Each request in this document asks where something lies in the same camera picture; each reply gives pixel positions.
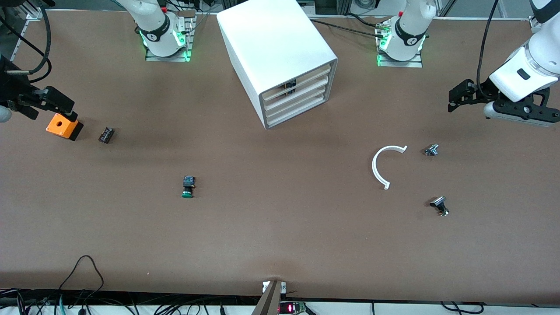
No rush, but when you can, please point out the grey camera mount beam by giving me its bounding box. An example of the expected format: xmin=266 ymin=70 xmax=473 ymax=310
xmin=251 ymin=280 xmax=287 ymax=315

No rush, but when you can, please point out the black loop cable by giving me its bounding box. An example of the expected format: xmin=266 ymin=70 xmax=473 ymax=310
xmin=58 ymin=255 xmax=105 ymax=307

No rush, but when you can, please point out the white curved plastic arc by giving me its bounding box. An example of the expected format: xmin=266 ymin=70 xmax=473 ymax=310
xmin=371 ymin=145 xmax=409 ymax=191

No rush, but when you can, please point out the small red LED device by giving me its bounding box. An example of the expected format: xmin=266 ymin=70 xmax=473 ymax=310
xmin=279 ymin=301 xmax=308 ymax=315

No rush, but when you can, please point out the black floor cable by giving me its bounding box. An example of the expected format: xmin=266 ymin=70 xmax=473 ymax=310
xmin=439 ymin=301 xmax=484 ymax=314

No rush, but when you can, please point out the orange button box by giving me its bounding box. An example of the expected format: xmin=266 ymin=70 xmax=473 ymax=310
xmin=45 ymin=112 xmax=84 ymax=142

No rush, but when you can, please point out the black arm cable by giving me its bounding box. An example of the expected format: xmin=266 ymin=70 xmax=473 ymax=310
xmin=476 ymin=0 xmax=500 ymax=95
xmin=0 ymin=0 xmax=54 ymax=84

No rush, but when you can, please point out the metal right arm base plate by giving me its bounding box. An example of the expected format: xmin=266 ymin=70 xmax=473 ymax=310
xmin=144 ymin=11 xmax=196 ymax=63

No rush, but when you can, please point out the thin black table cable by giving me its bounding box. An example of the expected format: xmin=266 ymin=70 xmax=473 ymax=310
xmin=308 ymin=17 xmax=386 ymax=40

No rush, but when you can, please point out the aluminium frame profile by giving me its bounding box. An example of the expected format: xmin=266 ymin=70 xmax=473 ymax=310
xmin=25 ymin=3 xmax=47 ymax=21

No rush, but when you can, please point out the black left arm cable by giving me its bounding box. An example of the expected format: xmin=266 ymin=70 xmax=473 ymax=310
xmin=476 ymin=0 xmax=500 ymax=95

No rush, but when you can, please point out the black silver knob part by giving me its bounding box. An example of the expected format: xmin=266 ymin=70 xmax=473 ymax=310
xmin=429 ymin=196 xmax=450 ymax=217

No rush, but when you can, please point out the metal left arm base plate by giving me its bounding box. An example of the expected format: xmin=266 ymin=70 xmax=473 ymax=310
xmin=376 ymin=22 xmax=424 ymax=69

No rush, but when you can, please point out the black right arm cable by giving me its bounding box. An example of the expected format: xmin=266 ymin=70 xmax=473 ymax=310
xmin=0 ymin=0 xmax=54 ymax=84

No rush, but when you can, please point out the green push button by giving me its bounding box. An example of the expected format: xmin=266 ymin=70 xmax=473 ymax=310
xmin=181 ymin=175 xmax=196 ymax=199

